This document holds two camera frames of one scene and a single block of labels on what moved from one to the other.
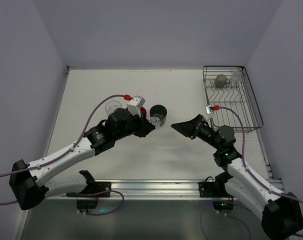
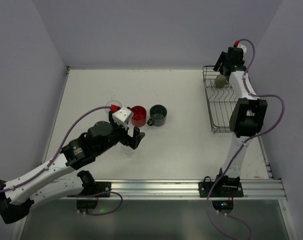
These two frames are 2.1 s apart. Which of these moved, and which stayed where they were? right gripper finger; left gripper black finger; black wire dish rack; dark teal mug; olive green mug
Moved: right gripper finger; left gripper black finger
Stayed: dark teal mug; black wire dish rack; olive green mug
